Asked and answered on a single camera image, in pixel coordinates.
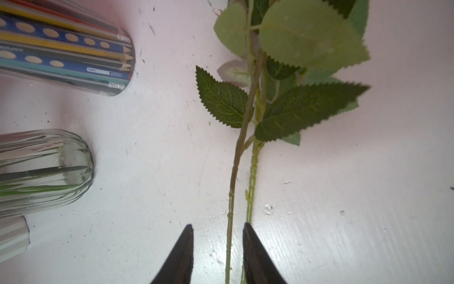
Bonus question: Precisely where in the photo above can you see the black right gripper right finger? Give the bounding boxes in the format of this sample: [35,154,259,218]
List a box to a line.
[242,222,287,284]

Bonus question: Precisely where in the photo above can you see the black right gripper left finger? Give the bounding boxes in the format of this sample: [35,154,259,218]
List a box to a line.
[151,224,194,284]

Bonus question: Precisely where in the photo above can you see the white ribbed ceramic vase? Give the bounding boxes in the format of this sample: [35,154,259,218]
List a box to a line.
[0,216,30,263]

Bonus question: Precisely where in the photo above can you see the clear ribbed glass vase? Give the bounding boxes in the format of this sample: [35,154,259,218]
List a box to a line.
[1,129,95,218]

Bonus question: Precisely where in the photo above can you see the pink peony flower branch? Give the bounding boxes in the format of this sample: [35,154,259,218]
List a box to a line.
[196,1,272,284]

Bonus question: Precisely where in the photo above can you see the clear pen holder jar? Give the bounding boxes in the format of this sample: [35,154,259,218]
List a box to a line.
[1,1,135,97]

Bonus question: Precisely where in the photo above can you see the light pink rose stem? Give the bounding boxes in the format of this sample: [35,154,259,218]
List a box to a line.
[218,1,370,221]

